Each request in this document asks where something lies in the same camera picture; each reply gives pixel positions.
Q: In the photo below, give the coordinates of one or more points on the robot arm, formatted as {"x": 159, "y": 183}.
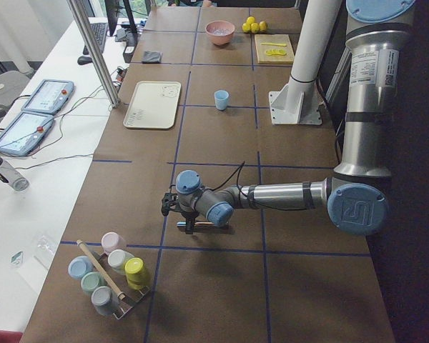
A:
{"x": 354, "y": 195}

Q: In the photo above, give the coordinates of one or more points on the black computer mouse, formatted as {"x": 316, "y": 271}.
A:
{"x": 83, "y": 60}

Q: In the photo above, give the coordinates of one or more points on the wooden cutting board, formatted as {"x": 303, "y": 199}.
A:
{"x": 278, "y": 38}

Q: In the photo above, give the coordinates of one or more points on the clear plastic bottle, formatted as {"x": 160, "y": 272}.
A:
{"x": 9, "y": 175}

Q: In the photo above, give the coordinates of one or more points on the grey cup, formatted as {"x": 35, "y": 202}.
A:
{"x": 103, "y": 300}

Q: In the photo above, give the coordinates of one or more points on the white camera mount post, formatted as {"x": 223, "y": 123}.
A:
{"x": 297, "y": 102}

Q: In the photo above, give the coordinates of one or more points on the lemon slices stack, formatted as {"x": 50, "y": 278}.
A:
{"x": 275, "y": 52}

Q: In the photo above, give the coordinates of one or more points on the pink bowl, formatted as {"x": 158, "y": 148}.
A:
{"x": 220, "y": 40}

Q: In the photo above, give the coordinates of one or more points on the blue upside-down cup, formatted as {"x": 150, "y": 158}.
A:
{"x": 79, "y": 267}

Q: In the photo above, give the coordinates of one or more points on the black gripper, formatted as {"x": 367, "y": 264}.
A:
{"x": 187, "y": 216}

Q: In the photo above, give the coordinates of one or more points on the white bear serving tray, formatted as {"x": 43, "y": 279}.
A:
{"x": 153, "y": 105}

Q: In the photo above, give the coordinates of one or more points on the clear ice cubes pile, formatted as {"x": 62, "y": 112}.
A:
{"x": 219, "y": 31}

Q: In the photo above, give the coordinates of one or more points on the white cup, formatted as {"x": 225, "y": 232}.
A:
{"x": 117, "y": 260}

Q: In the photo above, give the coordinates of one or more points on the mint green cup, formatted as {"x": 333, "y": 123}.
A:
{"x": 91, "y": 281}

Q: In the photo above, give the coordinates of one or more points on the steel muddler black tip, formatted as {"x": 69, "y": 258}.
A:
{"x": 196, "y": 224}

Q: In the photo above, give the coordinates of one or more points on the yellow lemon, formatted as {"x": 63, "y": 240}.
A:
{"x": 250, "y": 20}
{"x": 263, "y": 26}
{"x": 254, "y": 28}

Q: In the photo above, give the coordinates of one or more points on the aluminium frame post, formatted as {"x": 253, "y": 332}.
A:
{"x": 98, "y": 61}

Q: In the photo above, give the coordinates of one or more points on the metal cup rack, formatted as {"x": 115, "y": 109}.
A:
{"x": 126, "y": 302}

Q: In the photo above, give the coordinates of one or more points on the grey folded cloth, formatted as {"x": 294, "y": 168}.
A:
{"x": 152, "y": 57}

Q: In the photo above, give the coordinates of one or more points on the lower teach pendant tablet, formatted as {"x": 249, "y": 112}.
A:
{"x": 25, "y": 133}

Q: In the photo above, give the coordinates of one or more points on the teach pendant tablet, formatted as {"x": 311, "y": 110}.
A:
{"x": 25, "y": 133}
{"x": 50, "y": 96}

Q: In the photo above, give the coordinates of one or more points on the upper teach pendant tablet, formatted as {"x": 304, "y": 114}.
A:
{"x": 50, "y": 96}

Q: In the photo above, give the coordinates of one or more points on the black keyboard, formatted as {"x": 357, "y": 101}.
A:
{"x": 100, "y": 33}

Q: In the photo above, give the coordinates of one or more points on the yellow plastic knife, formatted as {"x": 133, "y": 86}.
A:
{"x": 273, "y": 44}

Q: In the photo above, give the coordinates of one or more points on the pink cup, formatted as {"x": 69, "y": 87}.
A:
{"x": 111, "y": 241}

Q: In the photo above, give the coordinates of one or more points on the yellow-green cup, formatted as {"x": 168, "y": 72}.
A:
{"x": 136, "y": 273}

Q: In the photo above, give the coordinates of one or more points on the light blue plastic cup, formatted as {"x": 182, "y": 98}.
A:
{"x": 221, "y": 99}

